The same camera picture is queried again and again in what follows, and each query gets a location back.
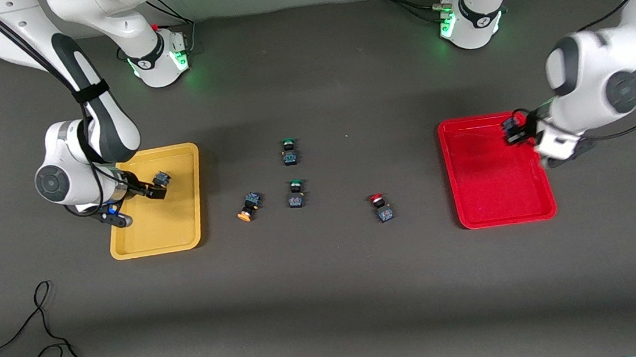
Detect yellow plastic tray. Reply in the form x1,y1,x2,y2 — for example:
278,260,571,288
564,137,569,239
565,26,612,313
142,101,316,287
100,142,210,261

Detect red plastic tray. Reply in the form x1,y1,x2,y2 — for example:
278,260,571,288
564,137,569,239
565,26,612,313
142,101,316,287
436,108,559,232

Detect green mushroom push button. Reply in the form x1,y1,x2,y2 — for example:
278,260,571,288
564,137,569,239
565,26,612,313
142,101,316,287
286,179,306,209
280,138,301,167

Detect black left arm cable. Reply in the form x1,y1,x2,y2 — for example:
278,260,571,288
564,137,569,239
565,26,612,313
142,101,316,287
496,0,636,152

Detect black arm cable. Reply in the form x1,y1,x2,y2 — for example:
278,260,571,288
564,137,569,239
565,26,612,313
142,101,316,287
0,0,124,227
496,0,636,152

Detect black right base cables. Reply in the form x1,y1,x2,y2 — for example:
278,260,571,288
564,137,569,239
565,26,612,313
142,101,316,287
146,0,199,58

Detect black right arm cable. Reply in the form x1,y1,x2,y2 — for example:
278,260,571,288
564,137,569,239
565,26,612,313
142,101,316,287
0,0,124,227

